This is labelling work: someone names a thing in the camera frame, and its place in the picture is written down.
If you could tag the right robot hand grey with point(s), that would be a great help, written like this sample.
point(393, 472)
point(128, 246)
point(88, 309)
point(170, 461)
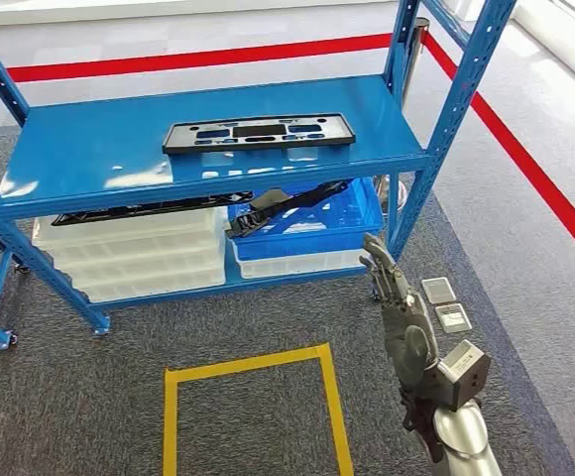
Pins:
point(407, 328)

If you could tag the black plastic panel part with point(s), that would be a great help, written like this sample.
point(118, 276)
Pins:
point(178, 141)

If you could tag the black plastic trim part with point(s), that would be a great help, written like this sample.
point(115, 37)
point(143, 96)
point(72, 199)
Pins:
point(253, 220)

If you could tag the long black plastic part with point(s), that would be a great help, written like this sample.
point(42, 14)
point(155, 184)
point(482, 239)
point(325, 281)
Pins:
point(143, 210)

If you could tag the blue metal shelf rack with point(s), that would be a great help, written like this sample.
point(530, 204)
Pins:
point(118, 151)

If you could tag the floor outlet cover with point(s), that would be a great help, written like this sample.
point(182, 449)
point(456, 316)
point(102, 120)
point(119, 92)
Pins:
point(438, 290)
point(453, 319)

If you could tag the blue plastic bin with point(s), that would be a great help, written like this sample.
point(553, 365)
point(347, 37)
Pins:
point(307, 240)

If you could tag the white plastic tray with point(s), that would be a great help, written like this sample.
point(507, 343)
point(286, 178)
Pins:
point(134, 233)
point(143, 259)
point(292, 266)
point(149, 286)

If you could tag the red barrier belt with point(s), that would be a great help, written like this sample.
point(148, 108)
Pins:
point(168, 61)

